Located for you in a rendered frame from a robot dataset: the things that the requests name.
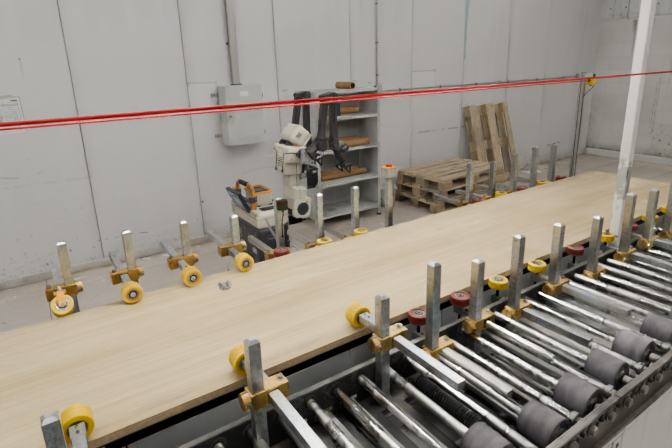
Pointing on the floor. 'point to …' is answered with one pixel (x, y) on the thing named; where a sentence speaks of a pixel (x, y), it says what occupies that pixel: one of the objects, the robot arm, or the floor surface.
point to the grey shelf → (357, 125)
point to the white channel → (631, 73)
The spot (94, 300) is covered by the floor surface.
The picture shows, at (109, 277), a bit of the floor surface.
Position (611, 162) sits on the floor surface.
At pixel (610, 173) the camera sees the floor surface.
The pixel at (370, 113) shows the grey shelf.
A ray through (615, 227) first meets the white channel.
